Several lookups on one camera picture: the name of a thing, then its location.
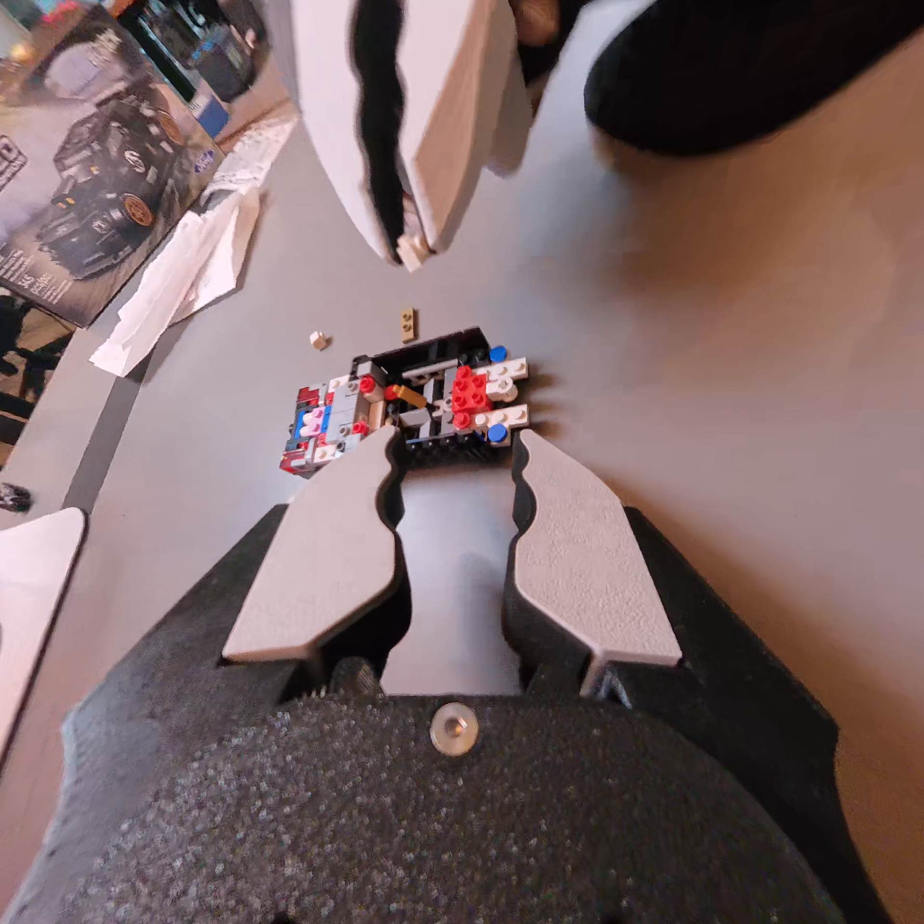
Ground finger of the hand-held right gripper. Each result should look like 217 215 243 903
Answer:
289 0 423 270
396 0 535 264

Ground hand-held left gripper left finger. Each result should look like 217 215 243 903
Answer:
221 425 411 688

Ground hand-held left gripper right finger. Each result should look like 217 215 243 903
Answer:
501 428 685 691

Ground partly built lego car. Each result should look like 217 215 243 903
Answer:
279 328 532 477

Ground lego set box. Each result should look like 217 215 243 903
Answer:
0 8 226 330

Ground person's right hand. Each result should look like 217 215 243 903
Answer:
513 0 567 47

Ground printed white sheet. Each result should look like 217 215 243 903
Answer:
203 113 298 197

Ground small black box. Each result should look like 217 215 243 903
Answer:
188 22 270 102

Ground blue bin with white label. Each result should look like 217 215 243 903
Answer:
188 93 235 140

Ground white paper bags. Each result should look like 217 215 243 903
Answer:
90 185 265 379

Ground white book stand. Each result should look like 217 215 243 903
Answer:
0 506 88 755

